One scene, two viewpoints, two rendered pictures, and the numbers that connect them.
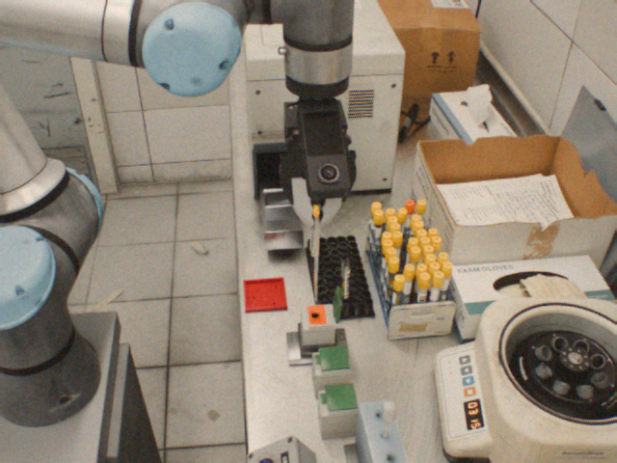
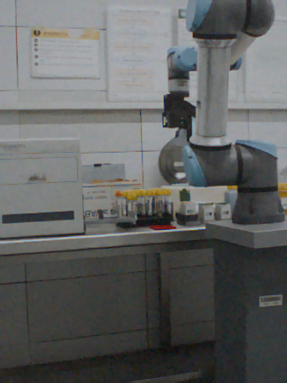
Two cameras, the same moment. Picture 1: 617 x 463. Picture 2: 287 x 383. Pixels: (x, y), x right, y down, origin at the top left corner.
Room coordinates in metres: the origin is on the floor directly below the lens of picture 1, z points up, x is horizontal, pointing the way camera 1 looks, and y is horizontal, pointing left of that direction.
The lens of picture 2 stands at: (1.22, 1.92, 1.10)
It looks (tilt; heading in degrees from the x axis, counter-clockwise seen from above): 3 degrees down; 257
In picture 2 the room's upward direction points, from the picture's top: 2 degrees counter-clockwise
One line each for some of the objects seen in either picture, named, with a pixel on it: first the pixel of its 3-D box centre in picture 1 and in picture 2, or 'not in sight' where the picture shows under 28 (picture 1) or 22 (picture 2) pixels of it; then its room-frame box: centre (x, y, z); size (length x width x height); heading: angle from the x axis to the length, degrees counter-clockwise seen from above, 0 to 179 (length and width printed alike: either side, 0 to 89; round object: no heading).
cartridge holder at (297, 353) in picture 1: (317, 341); (188, 219); (0.64, -0.02, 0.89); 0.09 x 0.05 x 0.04; 95
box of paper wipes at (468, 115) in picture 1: (474, 115); not in sight; (1.23, -0.38, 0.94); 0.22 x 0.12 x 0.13; 10
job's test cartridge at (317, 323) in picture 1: (317, 329); (188, 210); (0.64, -0.03, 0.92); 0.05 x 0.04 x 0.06; 95
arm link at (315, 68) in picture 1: (314, 57); (178, 87); (0.66, -0.02, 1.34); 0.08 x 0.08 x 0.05
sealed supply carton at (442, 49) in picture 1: (419, 37); not in sight; (1.58, -0.31, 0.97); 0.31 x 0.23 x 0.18; 0
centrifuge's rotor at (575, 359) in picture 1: (568, 373); not in sight; (0.52, -0.35, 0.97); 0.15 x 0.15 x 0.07
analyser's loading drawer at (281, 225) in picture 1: (279, 201); (101, 217); (0.95, 0.04, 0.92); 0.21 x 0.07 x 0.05; 6
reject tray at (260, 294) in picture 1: (264, 294); (162, 227); (0.75, 0.06, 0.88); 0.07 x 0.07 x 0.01; 6
